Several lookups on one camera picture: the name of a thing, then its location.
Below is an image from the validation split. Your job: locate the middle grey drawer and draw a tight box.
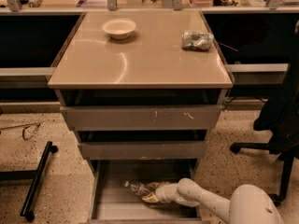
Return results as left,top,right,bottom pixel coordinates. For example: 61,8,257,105
78,141,207,160

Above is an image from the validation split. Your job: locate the clear plastic water bottle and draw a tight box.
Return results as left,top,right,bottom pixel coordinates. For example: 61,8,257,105
124,180,154,197

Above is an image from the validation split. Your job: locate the open bottom grey drawer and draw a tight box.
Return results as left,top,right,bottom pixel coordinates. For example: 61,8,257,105
82,160,210,224

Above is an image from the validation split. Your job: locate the grey drawer cabinet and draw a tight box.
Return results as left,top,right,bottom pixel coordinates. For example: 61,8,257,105
47,8,234,224

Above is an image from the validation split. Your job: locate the thin cable on floor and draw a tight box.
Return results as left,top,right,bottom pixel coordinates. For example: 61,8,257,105
0,121,42,141

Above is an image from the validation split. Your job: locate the top grey drawer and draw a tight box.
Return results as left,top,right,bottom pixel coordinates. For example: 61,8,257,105
61,105,221,131

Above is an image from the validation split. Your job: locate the black office chair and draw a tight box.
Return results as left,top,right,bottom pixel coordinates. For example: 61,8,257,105
229,19,299,207

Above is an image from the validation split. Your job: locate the crumpled silver chip bag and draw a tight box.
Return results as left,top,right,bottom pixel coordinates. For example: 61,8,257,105
180,31,214,51

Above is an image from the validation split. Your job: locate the white paper bowl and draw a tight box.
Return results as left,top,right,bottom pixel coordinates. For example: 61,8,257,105
102,19,136,40

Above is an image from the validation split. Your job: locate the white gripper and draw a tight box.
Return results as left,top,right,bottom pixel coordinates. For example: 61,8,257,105
142,181,170,203

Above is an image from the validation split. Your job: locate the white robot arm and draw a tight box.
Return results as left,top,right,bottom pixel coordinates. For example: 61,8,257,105
137,178,285,224

